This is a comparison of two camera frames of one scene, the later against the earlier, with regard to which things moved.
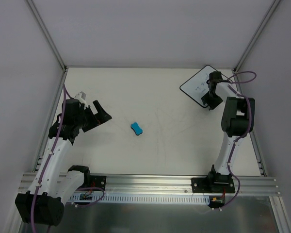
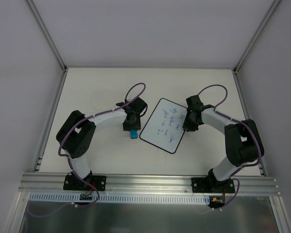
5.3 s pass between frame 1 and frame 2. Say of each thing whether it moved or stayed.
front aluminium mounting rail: stayed
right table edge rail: stayed
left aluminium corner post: stayed
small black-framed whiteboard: moved
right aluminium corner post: stayed
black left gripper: moved
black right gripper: moved
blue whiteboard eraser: moved
